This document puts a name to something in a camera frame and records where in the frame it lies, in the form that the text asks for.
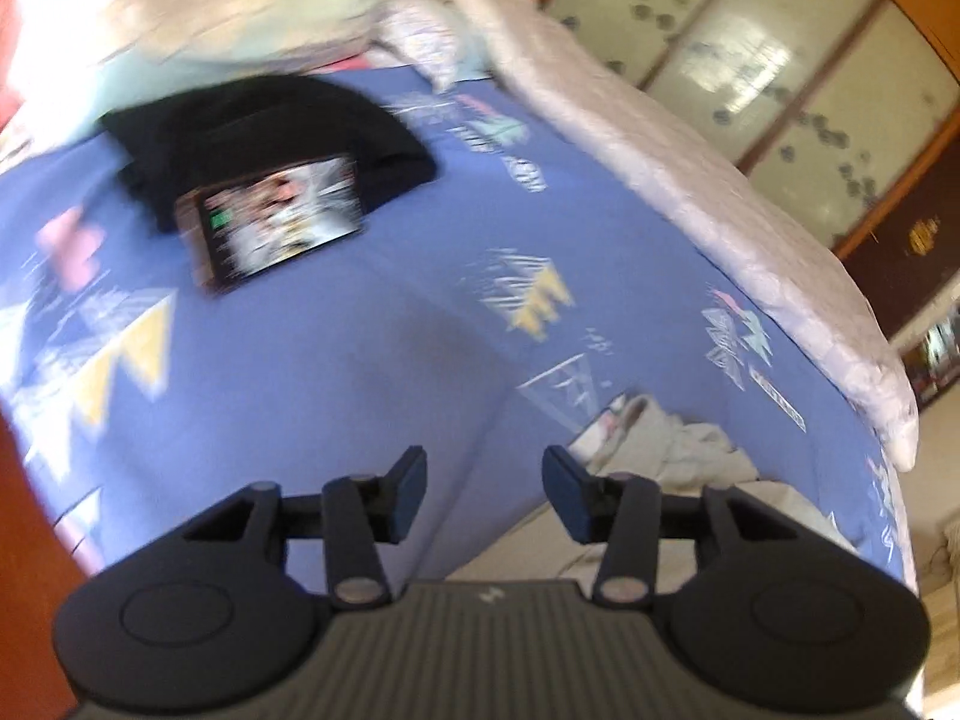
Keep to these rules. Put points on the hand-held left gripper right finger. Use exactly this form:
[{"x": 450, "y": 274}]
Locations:
[{"x": 564, "y": 493}]

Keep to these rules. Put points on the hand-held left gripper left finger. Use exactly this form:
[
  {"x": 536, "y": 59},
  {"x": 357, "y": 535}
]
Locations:
[{"x": 409, "y": 493}]

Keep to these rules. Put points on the grey pants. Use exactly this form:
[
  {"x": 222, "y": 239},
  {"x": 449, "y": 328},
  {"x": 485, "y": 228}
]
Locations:
[{"x": 660, "y": 444}]

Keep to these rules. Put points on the blue printed bed sheet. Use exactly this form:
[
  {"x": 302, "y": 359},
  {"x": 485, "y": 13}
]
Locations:
[{"x": 360, "y": 315}]

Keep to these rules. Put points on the smartphone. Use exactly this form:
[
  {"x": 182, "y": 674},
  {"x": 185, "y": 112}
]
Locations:
[{"x": 281, "y": 221}]

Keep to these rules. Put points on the lilac floral quilt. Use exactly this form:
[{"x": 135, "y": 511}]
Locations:
[{"x": 697, "y": 165}]

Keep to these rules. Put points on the black cloth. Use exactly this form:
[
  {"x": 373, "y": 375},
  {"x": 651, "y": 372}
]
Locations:
[{"x": 255, "y": 127}]

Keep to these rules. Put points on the lilac floral pillow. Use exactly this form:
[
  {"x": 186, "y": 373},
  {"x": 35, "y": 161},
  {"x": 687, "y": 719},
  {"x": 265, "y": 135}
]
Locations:
[{"x": 431, "y": 34}]

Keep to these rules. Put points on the wardrobe with frosted sliding doors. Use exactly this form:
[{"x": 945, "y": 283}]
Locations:
[{"x": 787, "y": 67}]

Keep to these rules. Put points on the pale floral pillow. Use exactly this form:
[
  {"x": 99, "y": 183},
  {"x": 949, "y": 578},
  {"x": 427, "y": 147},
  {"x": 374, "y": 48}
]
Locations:
[{"x": 187, "y": 7}]

